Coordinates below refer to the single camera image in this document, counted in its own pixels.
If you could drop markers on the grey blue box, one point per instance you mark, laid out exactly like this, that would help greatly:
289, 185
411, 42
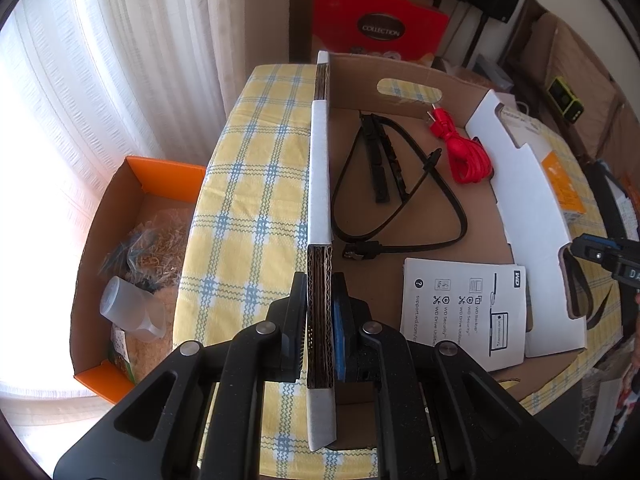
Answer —
492, 72

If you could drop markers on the white sheer curtain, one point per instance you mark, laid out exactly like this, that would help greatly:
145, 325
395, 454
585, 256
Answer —
100, 85

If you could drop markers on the white cardboard box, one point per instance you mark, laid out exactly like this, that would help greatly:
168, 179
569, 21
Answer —
600, 420

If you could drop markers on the plastic bag brown filling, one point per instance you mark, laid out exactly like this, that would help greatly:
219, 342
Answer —
155, 245

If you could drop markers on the brown sofa cushion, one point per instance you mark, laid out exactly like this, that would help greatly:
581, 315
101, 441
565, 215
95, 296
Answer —
580, 55

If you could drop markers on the yellow plaid tablecloth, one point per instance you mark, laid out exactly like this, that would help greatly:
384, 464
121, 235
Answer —
250, 200

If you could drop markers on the white brown cardboard tray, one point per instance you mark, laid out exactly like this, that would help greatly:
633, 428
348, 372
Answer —
360, 85

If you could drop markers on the dark wooden sofa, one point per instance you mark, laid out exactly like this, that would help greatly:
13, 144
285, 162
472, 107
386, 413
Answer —
517, 30

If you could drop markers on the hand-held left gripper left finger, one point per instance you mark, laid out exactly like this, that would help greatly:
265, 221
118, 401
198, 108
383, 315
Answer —
299, 320

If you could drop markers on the green alarm clock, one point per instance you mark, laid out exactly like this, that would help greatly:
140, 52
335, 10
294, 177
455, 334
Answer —
565, 99

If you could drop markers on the white instruction booklet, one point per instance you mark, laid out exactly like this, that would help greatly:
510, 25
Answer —
450, 340

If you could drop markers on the black speaker stand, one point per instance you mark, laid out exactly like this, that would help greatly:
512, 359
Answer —
476, 40

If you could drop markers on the orange cardboard box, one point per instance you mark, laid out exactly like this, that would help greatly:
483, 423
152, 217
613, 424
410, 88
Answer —
165, 175

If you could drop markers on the red gift bag oval label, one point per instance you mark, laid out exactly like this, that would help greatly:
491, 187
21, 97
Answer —
345, 15

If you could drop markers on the orange white hard drive box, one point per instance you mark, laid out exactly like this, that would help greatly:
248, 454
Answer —
562, 185

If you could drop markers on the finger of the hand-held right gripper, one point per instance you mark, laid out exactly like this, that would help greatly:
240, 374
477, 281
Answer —
597, 255

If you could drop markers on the translucent plastic bottle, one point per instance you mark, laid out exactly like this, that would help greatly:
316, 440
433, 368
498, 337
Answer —
132, 310

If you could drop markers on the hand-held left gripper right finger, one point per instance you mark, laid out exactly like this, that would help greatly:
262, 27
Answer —
342, 330

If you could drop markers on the small green white packet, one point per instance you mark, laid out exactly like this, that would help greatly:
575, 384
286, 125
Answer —
120, 360

